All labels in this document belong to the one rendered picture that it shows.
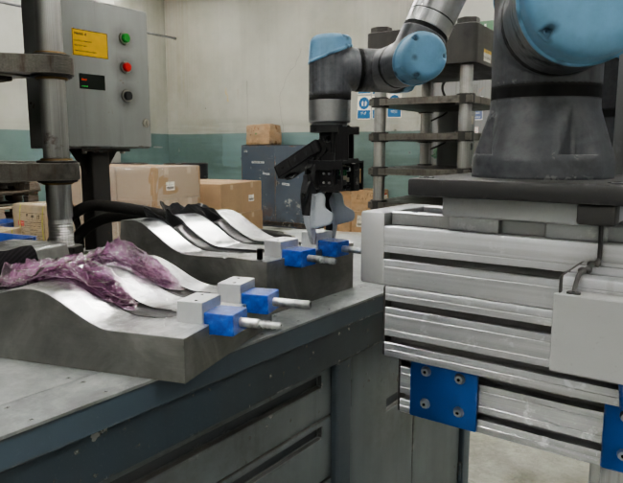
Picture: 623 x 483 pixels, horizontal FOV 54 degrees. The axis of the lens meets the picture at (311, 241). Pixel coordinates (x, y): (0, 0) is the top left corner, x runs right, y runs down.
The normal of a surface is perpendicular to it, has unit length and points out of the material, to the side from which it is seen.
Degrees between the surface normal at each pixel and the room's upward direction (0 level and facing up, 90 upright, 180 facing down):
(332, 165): 90
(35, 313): 90
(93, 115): 90
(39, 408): 0
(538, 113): 73
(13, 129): 90
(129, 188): 79
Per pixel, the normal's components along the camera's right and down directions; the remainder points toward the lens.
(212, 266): -0.59, 0.12
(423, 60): 0.24, 0.14
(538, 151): -0.39, -0.17
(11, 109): 0.85, 0.07
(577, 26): -0.17, 0.27
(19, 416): 0.00, -0.99
